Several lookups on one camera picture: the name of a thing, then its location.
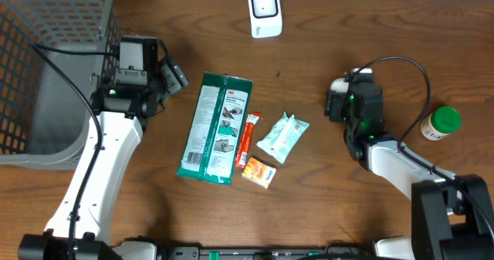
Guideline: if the mint green wipes packet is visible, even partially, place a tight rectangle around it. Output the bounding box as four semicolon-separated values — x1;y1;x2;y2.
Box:
256;112;310;164

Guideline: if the green lid jar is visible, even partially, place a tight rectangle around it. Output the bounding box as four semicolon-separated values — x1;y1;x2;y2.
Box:
420;106;462;140

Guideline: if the white green glove package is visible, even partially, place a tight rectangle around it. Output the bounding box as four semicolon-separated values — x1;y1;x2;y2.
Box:
177;73;253;184

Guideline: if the red snack packet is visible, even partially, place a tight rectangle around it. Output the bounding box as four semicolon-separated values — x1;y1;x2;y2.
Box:
235;112;261;168

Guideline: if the orange small box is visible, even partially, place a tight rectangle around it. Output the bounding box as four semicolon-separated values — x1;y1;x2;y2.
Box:
242;157;277;189

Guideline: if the white tub with blue label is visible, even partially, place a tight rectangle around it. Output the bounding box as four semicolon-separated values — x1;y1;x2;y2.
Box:
329;68;374;93

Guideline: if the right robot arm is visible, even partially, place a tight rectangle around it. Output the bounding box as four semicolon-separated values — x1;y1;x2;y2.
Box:
324;69;493;259

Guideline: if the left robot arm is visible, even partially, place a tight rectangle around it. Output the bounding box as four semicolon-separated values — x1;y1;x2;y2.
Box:
12;64;167;259

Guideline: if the white barcode scanner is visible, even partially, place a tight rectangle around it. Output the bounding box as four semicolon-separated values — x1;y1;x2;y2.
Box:
248;0;283;39

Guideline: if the grey plastic mesh basket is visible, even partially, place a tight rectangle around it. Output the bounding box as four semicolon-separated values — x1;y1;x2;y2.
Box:
1;0;121;167

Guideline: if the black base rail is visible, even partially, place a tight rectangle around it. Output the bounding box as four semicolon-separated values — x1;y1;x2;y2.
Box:
111;245;379;260

